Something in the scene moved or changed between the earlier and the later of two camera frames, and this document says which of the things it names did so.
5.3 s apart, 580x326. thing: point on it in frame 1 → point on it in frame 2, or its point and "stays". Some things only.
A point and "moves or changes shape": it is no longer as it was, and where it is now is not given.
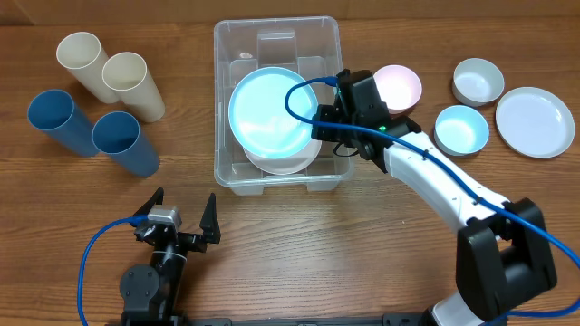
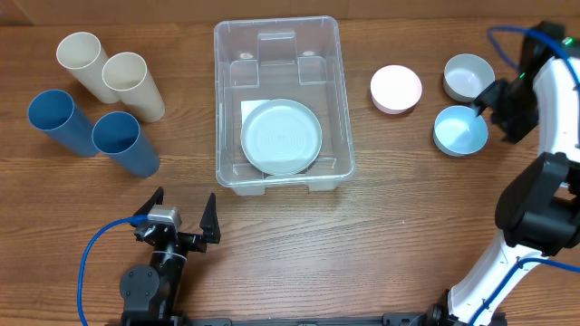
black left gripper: (208, 224) stays
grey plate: (535, 122) moves or changes shape
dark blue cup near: (119, 136) stays
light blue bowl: (460, 130) stays
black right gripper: (318, 131) → (511, 134)
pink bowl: (399, 87) stays
